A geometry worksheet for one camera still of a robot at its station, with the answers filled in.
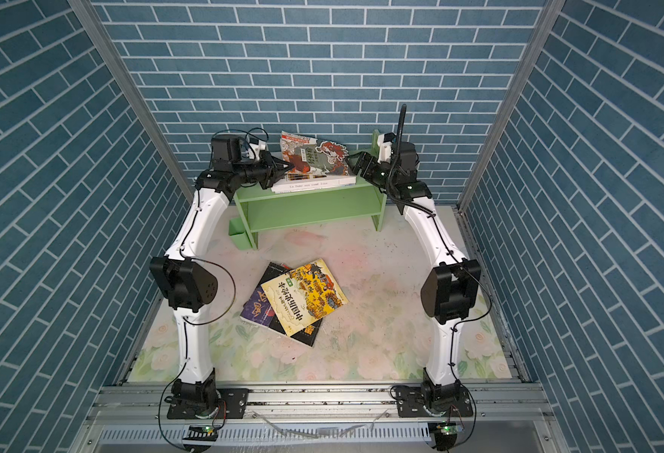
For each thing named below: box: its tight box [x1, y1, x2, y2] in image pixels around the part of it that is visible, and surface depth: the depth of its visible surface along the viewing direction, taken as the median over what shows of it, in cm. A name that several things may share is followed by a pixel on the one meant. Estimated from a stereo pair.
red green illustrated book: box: [280, 130, 353, 177], surface depth 90 cm
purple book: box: [239, 285, 275, 328], surface depth 88 cm
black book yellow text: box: [254, 261, 323, 348], surface depth 86 cm
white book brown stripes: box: [270, 173, 358, 194], surface depth 88 cm
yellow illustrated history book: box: [260, 258, 349, 337], surface depth 92 cm
